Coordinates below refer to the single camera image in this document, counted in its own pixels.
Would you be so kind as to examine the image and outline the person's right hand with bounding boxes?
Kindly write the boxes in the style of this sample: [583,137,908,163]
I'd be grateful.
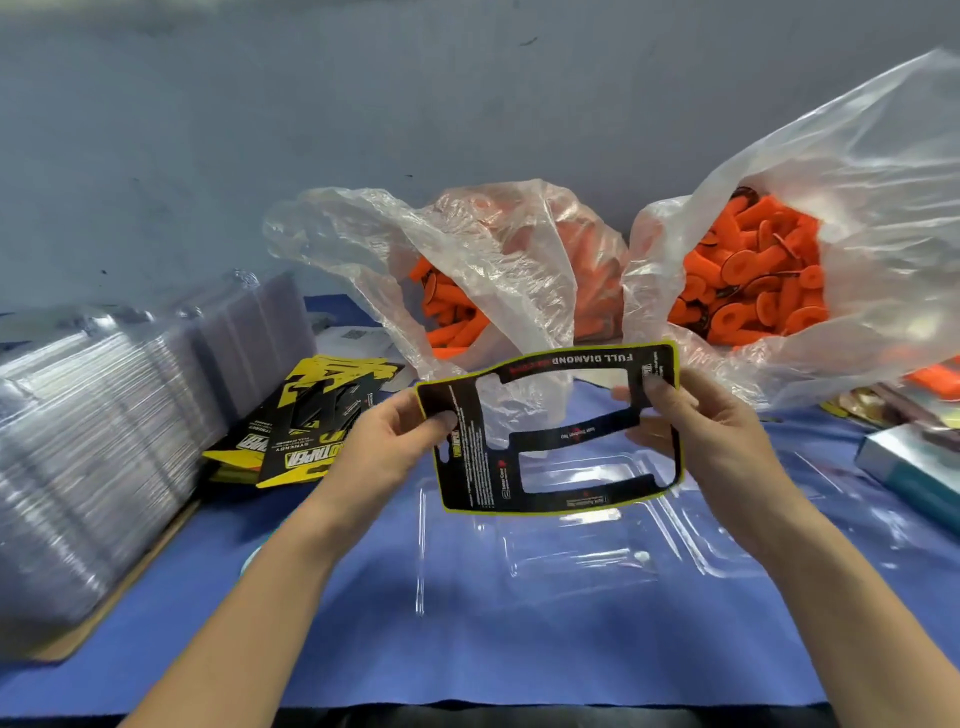
[615,364,792,560]

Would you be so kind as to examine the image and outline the person's left hand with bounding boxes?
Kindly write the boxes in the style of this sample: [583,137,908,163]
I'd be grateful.
[292,387,459,552]

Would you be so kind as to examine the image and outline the yellow black backing card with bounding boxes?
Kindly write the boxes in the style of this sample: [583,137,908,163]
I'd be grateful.
[415,342,684,519]

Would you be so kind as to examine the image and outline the stack of clear blister shells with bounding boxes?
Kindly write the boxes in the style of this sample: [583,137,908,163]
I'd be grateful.
[0,270,317,632]

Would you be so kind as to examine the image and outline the person's left forearm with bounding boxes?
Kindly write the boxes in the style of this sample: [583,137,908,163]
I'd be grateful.
[123,510,354,728]

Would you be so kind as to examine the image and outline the person's right forearm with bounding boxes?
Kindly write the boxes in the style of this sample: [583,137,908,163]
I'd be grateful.
[742,510,960,728]

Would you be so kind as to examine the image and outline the stack of yellow black cards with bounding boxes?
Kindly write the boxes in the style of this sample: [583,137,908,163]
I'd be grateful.
[202,355,404,489]

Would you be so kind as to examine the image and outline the white printed paper sheet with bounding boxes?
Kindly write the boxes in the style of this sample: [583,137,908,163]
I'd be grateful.
[315,325,395,362]

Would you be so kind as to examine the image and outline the teal white cardboard box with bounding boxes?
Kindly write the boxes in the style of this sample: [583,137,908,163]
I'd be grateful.
[858,423,960,534]

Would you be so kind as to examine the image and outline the large clear plastic bag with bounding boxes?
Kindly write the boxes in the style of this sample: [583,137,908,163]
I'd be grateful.
[622,48,960,410]

